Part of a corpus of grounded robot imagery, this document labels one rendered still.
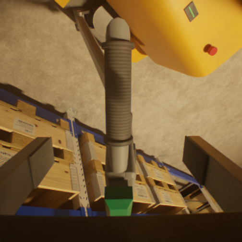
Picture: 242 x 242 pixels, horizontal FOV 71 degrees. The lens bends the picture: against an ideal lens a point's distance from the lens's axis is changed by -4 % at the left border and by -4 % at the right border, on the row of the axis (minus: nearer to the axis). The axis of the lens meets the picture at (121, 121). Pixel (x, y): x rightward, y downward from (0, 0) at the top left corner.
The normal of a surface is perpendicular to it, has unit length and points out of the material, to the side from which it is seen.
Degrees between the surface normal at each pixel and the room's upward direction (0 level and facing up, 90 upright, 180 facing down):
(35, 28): 0
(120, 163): 25
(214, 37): 0
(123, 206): 47
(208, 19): 0
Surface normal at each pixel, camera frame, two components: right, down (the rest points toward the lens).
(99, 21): 0.29, 0.67
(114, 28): -0.24, 0.34
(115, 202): 0.02, -0.01
